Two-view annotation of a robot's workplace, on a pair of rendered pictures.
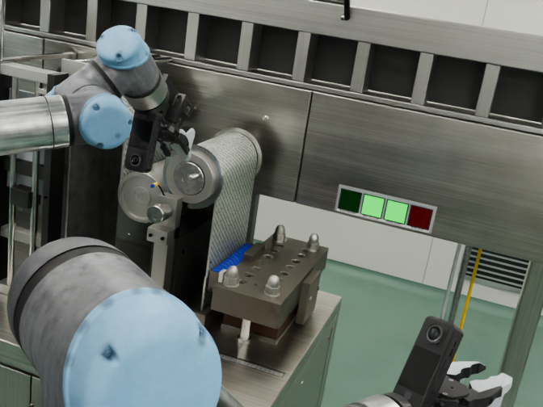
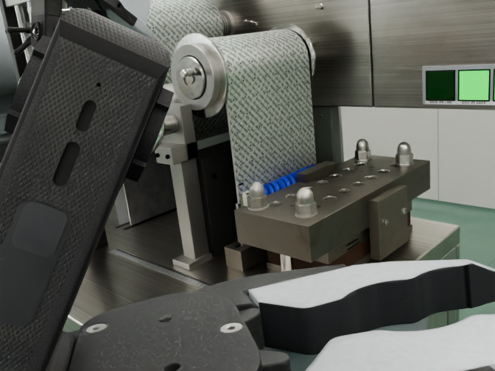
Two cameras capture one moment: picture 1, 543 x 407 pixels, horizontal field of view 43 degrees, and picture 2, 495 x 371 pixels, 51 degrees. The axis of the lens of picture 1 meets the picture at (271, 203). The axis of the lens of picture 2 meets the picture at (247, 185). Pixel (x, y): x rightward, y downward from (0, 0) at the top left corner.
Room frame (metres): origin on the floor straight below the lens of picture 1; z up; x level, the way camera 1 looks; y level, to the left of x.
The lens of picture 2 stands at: (0.67, -0.33, 1.32)
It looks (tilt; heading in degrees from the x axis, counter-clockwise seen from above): 17 degrees down; 29
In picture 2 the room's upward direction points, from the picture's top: 7 degrees counter-clockwise
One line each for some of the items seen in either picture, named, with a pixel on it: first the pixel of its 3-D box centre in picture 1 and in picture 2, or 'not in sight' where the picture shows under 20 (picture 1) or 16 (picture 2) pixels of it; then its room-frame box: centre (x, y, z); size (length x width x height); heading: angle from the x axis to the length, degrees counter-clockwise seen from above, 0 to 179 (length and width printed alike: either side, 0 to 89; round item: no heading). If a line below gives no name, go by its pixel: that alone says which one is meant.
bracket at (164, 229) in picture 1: (160, 261); (180, 188); (1.44, 0.23, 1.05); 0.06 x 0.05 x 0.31; 163
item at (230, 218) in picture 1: (230, 225); (275, 139); (1.57, 0.09, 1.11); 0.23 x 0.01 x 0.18; 163
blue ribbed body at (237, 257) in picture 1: (233, 261); (286, 184); (1.56, 0.07, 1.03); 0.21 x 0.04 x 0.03; 163
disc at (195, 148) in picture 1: (192, 176); (199, 76); (1.48, 0.18, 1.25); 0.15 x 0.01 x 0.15; 73
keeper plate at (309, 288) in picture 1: (309, 296); (390, 221); (1.55, -0.13, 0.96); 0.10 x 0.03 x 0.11; 163
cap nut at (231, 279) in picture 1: (232, 274); (257, 194); (1.42, 0.06, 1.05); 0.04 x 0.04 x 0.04
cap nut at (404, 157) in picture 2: (313, 241); (404, 152); (1.71, -0.12, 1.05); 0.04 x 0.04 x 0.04
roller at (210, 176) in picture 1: (213, 166); (242, 68); (1.58, 0.15, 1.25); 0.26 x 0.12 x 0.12; 163
